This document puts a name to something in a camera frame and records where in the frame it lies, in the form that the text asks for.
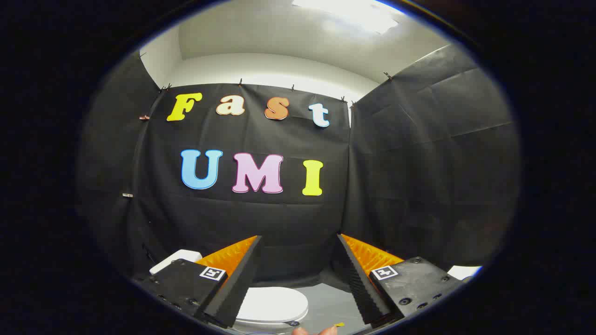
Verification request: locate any white toilet lid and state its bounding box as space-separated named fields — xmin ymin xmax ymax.
xmin=235 ymin=286 xmax=309 ymax=326

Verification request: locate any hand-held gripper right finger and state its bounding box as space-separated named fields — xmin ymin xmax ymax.
xmin=336 ymin=233 xmax=466 ymax=326

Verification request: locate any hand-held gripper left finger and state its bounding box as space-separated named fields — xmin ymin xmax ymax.
xmin=135 ymin=235 xmax=264 ymax=328

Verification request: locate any black backdrop cloth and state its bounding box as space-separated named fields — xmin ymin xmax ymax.
xmin=77 ymin=44 xmax=520 ymax=289

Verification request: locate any white board panel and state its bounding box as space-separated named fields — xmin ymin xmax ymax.
xmin=447 ymin=265 xmax=482 ymax=281

